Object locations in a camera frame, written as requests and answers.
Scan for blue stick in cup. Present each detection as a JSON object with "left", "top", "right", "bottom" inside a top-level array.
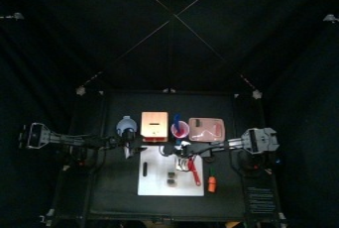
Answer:
[{"left": 173, "top": 113, "right": 183, "bottom": 134}]

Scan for vertical frame post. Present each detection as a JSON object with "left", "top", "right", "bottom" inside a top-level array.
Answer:
[{"left": 169, "top": 0, "right": 177, "bottom": 91}]

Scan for red toy knife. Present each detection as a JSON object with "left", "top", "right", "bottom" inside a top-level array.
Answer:
[{"left": 187, "top": 159, "right": 203, "bottom": 187}]

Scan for pink rectangular plate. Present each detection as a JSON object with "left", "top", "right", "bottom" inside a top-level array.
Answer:
[{"left": 189, "top": 117, "right": 227, "bottom": 144}]

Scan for short side brace cord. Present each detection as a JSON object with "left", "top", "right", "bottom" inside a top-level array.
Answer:
[
  {"left": 241, "top": 74, "right": 257, "bottom": 91},
  {"left": 84, "top": 71, "right": 103, "bottom": 89}
]

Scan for wooden box with red drawer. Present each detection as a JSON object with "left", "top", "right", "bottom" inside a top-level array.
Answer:
[{"left": 141, "top": 111, "right": 170, "bottom": 143}]

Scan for orange toy carrot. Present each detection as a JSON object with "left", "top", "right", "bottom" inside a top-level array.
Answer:
[{"left": 207, "top": 167, "right": 218, "bottom": 193}]

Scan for grey bowl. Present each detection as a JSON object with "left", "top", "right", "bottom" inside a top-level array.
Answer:
[{"left": 115, "top": 115, "right": 139, "bottom": 137}]

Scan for white text label sticker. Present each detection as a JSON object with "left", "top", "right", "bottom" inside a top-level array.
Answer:
[{"left": 247, "top": 186, "right": 277, "bottom": 215}]

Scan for purple bowl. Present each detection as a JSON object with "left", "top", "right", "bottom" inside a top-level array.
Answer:
[{"left": 170, "top": 121, "right": 191, "bottom": 140}]

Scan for white cutting board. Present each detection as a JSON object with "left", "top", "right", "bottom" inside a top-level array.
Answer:
[{"left": 136, "top": 145, "right": 206, "bottom": 197}]

